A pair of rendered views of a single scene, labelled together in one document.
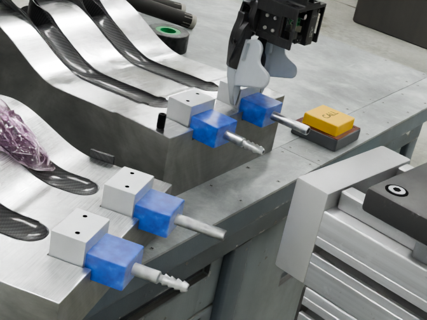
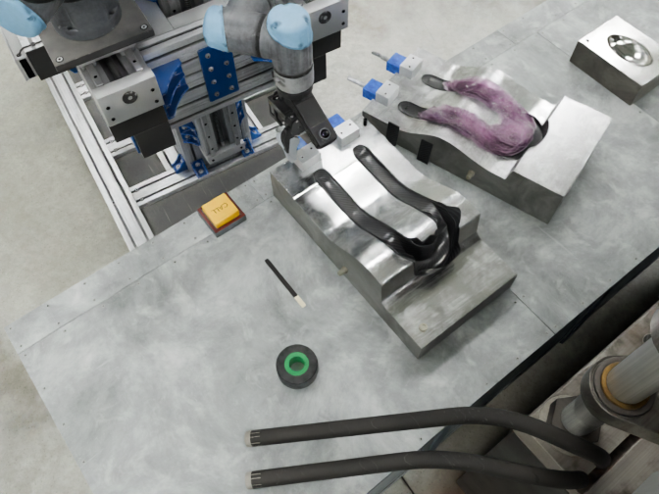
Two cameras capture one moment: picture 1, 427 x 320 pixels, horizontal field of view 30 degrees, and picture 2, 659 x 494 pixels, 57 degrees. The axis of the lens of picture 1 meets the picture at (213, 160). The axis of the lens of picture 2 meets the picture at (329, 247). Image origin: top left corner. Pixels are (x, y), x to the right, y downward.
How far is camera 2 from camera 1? 192 cm
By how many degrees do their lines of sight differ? 92
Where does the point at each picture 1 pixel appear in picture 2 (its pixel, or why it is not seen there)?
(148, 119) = (370, 132)
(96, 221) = (405, 64)
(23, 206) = (430, 92)
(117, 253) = (397, 58)
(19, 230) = (431, 82)
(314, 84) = (177, 308)
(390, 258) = not seen: outside the picture
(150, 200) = (378, 86)
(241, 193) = not seen: hidden behind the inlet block
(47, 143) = (421, 125)
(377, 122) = (162, 241)
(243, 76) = not seen: hidden behind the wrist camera
